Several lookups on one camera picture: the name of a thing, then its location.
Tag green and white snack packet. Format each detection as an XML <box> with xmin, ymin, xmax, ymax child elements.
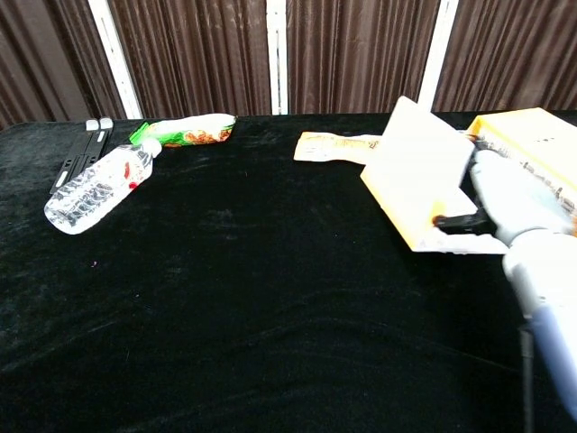
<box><xmin>129</xmin><ymin>113</ymin><xmax>238</xmax><ymax>149</ymax></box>

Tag beige spout pouch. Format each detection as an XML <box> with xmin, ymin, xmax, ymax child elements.
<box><xmin>293</xmin><ymin>130</ymin><xmax>383</xmax><ymax>166</ymax></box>

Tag white frame post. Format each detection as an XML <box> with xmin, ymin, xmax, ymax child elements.
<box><xmin>87</xmin><ymin>0</ymin><xmax>144</xmax><ymax>121</ymax></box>
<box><xmin>265</xmin><ymin>0</ymin><xmax>289</xmax><ymax>116</ymax></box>
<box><xmin>415</xmin><ymin>0</ymin><xmax>462</xmax><ymax>114</ymax></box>

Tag black folding stand white tips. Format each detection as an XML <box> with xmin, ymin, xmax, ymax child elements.
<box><xmin>49</xmin><ymin>117</ymin><xmax>114</xmax><ymax>195</ymax></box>

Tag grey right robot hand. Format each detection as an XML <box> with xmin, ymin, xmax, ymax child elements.
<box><xmin>431</xmin><ymin>137</ymin><xmax>577</xmax><ymax>248</ymax></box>

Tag yellow cardboard box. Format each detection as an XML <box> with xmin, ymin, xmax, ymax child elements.
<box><xmin>465</xmin><ymin>106</ymin><xmax>577</xmax><ymax>236</ymax></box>

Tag black velvet tablecloth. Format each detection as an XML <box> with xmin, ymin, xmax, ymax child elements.
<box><xmin>0</xmin><ymin>109</ymin><xmax>577</xmax><ymax>433</ymax></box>

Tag brown curtain panel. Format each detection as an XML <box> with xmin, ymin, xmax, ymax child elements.
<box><xmin>432</xmin><ymin>0</ymin><xmax>577</xmax><ymax>114</ymax></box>
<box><xmin>106</xmin><ymin>0</ymin><xmax>273</xmax><ymax>120</ymax></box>
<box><xmin>0</xmin><ymin>0</ymin><xmax>128</xmax><ymax>131</ymax></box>
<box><xmin>286</xmin><ymin>0</ymin><xmax>441</xmax><ymax>115</ymax></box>

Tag clear plastic water bottle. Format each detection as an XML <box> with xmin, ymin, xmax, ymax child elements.
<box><xmin>43</xmin><ymin>138</ymin><xmax>163</xmax><ymax>235</ymax></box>

